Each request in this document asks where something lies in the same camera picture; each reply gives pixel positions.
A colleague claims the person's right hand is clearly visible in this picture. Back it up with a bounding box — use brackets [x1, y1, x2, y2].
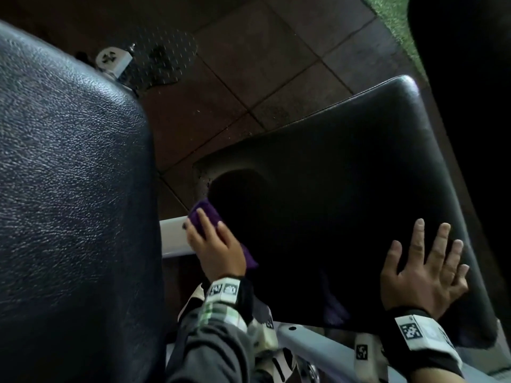
[380, 218, 470, 320]

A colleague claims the person's left hand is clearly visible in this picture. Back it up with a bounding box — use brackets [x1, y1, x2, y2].
[184, 208, 247, 282]

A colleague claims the purple cleaning cloth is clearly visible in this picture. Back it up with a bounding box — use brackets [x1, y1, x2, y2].
[186, 198, 259, 272]

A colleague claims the grey adjacent bench frame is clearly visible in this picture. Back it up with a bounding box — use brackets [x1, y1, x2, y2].
[0, 0, 511, 383]

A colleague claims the person's left forearm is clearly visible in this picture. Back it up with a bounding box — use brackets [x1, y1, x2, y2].
[164, 306, 257, 383]

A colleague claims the person's right forearm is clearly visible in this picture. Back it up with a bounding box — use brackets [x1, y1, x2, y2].
[406, 365, 468, 383]

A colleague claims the person's white right sandal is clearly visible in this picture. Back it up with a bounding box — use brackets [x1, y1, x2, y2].
[262, 348, 297, 383]

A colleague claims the black right wristband with markers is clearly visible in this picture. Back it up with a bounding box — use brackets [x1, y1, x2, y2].
[382, 306, 465, 378]

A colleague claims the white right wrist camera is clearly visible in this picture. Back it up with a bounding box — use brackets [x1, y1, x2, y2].
[353, 332, 385, 383]

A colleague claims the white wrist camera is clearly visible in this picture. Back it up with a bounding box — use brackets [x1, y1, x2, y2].
[353, 332, 385, 383]
[246, 310, 279, 356]

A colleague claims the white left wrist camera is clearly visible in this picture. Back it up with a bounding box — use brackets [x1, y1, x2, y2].
[246, 310, 279, 356]

